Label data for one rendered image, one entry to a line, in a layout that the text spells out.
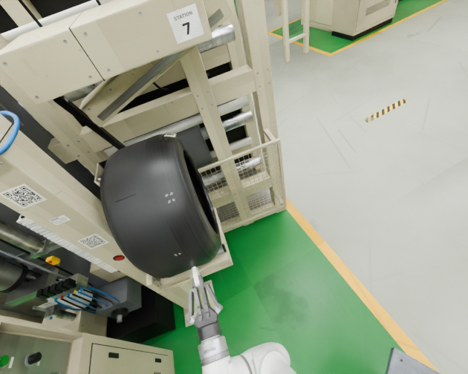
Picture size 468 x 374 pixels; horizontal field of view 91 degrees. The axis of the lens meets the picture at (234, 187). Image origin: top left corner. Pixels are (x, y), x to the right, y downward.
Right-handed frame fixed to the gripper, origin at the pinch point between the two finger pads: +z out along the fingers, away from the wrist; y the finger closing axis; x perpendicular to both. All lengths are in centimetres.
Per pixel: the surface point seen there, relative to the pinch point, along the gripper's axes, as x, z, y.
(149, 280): 13.5, 10.1, 24.5
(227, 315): 108, -3, 13
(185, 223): -23.0, 9.6, -6.6
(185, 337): 107, -6, 48
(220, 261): 22.0, 9.1, -6.6
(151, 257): -17.4, 5.7, 7.9
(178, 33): -54, 55, -26
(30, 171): -46, 30, 26
